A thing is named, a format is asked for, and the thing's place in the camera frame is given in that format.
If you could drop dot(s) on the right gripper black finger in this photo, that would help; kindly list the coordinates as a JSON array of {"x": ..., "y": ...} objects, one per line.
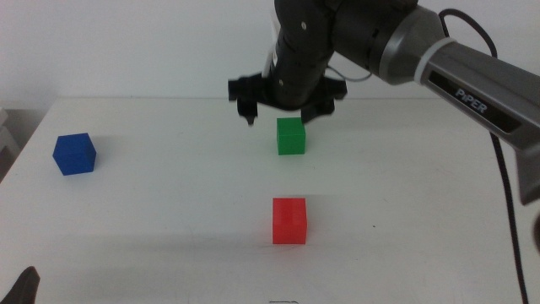
[
  {"x": 316, "y": 110},
  {"x": 246, "y": 109}
]

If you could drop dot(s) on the red cube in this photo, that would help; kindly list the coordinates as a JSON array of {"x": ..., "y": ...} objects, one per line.
[{"x": 289, "y": 221}]

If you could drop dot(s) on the green cube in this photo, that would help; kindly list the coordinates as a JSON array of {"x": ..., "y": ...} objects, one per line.
[{"x": 290, "y": 138}]

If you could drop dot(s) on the right black grey Piper arm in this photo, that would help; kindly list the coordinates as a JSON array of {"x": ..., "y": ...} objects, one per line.
[{"x": 464, "y": 80}]

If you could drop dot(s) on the blue cube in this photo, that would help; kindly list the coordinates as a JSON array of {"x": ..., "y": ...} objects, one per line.
[{"x": 74, "y": 155}]

